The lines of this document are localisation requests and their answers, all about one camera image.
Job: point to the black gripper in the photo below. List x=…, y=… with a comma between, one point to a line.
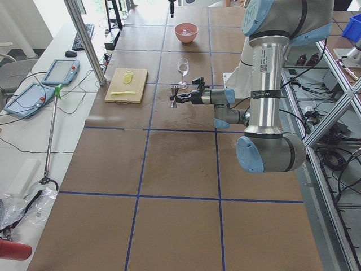
x=197, y=97

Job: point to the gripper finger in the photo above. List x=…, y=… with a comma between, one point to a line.
x=171, y=8

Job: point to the steel double jigger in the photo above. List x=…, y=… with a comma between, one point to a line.
x=174, y=92

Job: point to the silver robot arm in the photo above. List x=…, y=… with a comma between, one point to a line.
x=252, y=93

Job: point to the clear ice cubes pile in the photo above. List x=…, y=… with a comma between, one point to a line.
x=186, y=32

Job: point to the pink plastic ice bowl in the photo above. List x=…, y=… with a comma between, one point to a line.
x=186, y=39

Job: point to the clear wine glass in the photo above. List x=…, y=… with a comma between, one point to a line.
x=182, y=68

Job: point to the bamboo cutting board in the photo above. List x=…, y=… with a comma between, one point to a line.
x=137, y=84

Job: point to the yellow plastic knife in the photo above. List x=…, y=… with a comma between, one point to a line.
x=123, y=93

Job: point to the black computer mouse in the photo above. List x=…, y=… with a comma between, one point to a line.
x=70, y=54

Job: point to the blue teach pendant far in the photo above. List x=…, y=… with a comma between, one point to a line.
x=62, y=71

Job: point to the blue teach pendant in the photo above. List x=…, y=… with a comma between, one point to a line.
x=62, y=71
x=30, y=100

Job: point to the blue teach pendant near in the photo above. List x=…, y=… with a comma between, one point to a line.
x=30, y=100

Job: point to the grey office chair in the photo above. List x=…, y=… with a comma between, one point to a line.
x=14, y=72

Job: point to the white foam block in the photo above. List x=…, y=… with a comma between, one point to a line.
x=24, y=176

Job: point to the blue storage bin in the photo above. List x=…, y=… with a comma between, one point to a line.
x=353, y=29

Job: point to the clear plastic bag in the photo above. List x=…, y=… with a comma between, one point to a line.
x=33, y=208

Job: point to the red fire extinguisher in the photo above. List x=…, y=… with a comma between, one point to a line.
x=15, y=251

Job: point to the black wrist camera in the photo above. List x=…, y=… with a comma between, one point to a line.
x=200, y=83

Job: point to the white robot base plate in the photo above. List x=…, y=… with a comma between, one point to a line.
x=232, y=81

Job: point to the aluminium frame post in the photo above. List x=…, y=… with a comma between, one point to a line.
x=78, y=22

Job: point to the green handled reacher grabber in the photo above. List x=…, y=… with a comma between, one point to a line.
x=46, y=179

